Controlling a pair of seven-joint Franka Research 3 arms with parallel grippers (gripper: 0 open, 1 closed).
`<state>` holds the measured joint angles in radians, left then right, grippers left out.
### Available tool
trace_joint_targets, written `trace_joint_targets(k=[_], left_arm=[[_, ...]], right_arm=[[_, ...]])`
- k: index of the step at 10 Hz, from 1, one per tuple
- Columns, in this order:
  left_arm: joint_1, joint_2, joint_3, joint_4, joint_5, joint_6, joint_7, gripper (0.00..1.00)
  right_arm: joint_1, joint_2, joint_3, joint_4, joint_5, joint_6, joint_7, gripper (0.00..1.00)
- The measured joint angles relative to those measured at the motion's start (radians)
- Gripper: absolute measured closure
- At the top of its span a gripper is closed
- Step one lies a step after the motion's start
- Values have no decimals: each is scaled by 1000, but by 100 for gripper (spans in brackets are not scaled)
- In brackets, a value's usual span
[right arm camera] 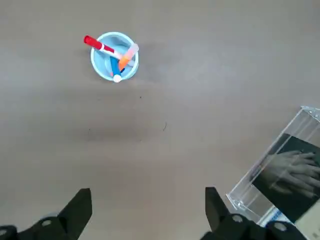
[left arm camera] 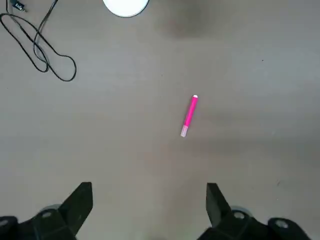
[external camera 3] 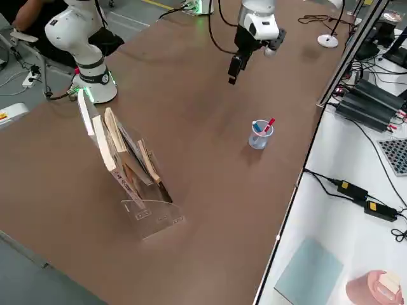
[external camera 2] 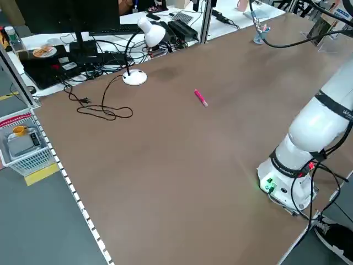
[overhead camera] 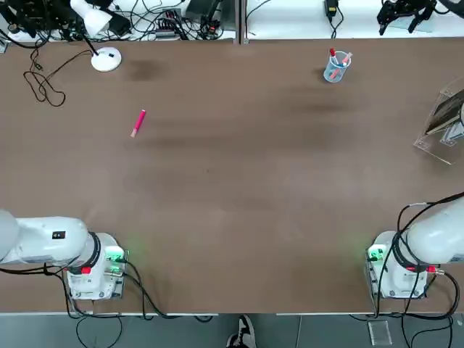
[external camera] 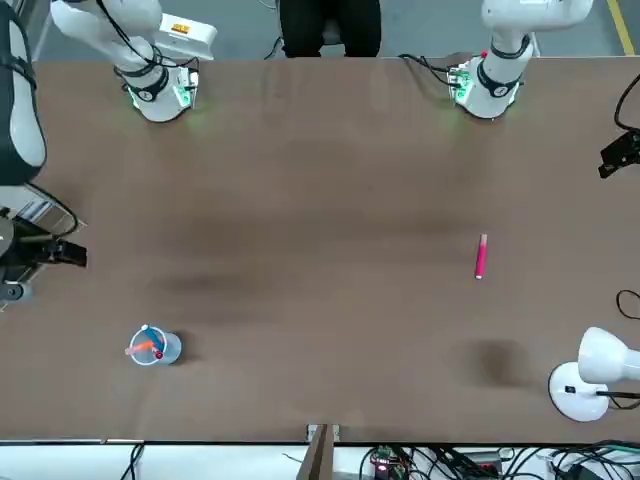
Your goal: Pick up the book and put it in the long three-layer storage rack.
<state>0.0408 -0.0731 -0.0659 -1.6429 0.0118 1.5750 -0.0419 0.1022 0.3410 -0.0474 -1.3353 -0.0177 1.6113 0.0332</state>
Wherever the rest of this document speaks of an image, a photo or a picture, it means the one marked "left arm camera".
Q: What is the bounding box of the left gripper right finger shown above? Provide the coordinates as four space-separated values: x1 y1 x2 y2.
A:
197 182 313 240

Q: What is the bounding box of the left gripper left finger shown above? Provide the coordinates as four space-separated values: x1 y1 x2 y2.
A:
0 181 94 240

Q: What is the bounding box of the pink red highlighter pen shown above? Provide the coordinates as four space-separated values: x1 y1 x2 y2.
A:
179 94 200 138

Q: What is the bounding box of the white desk lamp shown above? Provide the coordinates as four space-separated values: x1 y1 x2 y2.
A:
102 0 150 18

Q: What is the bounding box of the black lamp power cable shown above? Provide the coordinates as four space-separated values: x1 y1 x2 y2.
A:
0 0 77 83

